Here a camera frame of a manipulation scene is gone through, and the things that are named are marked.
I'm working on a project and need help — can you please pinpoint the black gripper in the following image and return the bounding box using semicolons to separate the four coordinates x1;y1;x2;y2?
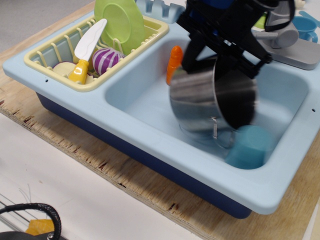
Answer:
181;0;279;85

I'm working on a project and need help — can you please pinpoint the stainless steel pot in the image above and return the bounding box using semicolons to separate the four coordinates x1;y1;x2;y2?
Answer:
169;56;258;149

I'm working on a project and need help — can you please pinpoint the light blue toy sink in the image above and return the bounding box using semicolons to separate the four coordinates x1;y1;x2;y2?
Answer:
2;13;320;219

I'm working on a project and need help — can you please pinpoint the orange toy carrot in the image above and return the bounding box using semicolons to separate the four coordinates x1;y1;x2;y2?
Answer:
166;45;183;85

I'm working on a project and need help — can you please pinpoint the dark blue plastic box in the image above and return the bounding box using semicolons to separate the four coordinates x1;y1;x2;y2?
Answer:
177;0;237;40

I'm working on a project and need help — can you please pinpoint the light blue utensil holder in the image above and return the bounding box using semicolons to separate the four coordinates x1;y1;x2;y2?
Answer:
135;0;186;24

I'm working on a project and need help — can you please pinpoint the grey toy faucet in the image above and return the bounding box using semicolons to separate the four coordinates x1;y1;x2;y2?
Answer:
252;23;320;70

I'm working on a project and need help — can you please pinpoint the green plastic plate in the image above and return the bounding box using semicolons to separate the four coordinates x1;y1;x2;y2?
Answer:
94;0;145;55

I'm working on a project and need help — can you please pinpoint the teal plastic cup upside down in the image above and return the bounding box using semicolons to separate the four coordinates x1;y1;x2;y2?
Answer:
225;125;275;170

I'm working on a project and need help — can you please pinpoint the purple striped toy onion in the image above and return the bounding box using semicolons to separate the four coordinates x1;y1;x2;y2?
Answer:
92;47;126;76

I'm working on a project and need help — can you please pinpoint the yellow dish drying rack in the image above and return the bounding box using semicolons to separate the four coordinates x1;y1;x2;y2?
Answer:
23;14;169;92

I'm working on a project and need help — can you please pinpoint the wooden plywood board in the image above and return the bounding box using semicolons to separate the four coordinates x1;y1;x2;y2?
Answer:
0;2;320;240

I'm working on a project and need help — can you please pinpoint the cream plastic plate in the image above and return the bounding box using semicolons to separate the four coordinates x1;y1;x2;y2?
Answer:
53;61;94;85

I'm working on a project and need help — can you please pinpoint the yellow tape piece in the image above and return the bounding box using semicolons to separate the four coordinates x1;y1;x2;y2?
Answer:
25;219;54;236

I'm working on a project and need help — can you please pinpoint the blue cup with handle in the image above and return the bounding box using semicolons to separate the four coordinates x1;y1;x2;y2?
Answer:
292;11;320;43

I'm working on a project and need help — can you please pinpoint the white knife yellow handle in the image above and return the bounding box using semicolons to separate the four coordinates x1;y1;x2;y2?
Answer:
68;18;108;85

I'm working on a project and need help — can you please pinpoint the black braided cable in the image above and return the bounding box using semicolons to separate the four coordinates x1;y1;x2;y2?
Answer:
0;202;62;240

